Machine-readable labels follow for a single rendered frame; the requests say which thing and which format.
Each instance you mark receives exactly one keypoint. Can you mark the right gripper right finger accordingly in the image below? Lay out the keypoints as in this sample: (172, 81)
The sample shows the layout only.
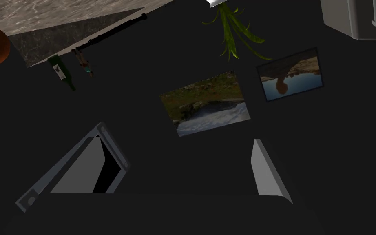
(266, 176)

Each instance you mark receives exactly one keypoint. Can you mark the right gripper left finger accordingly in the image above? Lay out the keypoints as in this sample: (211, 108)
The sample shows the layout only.
(77, 166)

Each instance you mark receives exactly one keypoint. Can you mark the waterfall landscape picture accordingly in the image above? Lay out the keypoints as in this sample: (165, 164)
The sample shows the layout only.
(204, 104)

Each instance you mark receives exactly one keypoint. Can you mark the lake and rock picture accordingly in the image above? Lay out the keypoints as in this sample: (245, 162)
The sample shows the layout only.
(290, 75)

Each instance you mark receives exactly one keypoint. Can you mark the green plant in white pot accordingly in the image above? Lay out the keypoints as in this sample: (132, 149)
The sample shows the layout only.
(228, 29)

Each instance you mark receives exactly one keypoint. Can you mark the marble counter with bottles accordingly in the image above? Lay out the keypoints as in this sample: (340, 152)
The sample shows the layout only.
(44, 13)

